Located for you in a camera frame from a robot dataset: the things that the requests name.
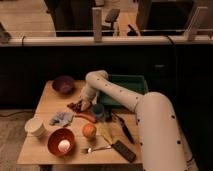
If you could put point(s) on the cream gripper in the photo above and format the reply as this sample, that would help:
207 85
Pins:
85 104

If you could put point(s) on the bunch of dark grapes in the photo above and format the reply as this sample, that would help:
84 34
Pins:
76 107

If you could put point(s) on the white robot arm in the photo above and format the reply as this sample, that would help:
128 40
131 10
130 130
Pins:
163 144

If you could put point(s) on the small blue cup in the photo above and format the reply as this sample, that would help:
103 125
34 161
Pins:
98 111

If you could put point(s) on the white paper cup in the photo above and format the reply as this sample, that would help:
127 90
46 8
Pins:
35 127

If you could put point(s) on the orange carrot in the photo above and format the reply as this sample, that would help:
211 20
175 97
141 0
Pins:
87 117

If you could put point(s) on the orange fruit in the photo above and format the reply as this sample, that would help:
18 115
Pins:
89 131

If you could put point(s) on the purple bowl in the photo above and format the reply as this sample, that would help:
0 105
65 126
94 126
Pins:
63 84

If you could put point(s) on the red bowl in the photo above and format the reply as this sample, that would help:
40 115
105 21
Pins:
56 137

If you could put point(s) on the white egg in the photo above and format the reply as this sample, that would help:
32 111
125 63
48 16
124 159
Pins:
64 145

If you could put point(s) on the green plastic tray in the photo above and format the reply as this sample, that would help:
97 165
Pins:
136 83

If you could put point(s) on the black remote control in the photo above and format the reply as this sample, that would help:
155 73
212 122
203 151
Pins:
124 151

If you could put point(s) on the black office chair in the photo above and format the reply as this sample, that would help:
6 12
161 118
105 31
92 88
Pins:
111 18

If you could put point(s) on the black handled knife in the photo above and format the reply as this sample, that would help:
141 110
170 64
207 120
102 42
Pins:
124 128

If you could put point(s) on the white horizontal rail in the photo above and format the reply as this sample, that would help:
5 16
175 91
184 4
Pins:
105 41

